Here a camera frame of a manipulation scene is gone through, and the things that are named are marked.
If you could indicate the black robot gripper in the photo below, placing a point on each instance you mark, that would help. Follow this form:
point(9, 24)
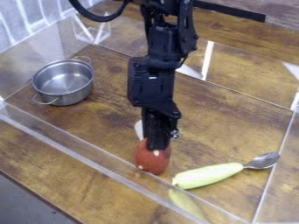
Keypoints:
point(150, 90)

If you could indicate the white plush mushroom red cap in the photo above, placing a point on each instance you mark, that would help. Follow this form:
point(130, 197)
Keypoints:
point(150, 160)

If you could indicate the silver metal pot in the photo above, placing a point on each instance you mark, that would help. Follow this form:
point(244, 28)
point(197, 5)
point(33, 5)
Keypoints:
point(63, 83)

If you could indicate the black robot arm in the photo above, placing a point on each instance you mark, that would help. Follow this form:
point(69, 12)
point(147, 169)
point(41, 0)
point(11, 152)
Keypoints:
point(172, 39)

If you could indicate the black bar on back table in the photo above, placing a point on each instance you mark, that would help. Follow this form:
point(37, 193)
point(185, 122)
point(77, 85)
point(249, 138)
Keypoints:
point(230, 11)

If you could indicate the green handled metal spoon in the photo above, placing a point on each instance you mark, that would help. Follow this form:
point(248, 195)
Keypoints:
point(214, 173)

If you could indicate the clear acrylic enclosure wall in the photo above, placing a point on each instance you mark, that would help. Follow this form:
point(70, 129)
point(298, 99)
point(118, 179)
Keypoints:
point(70, 153)

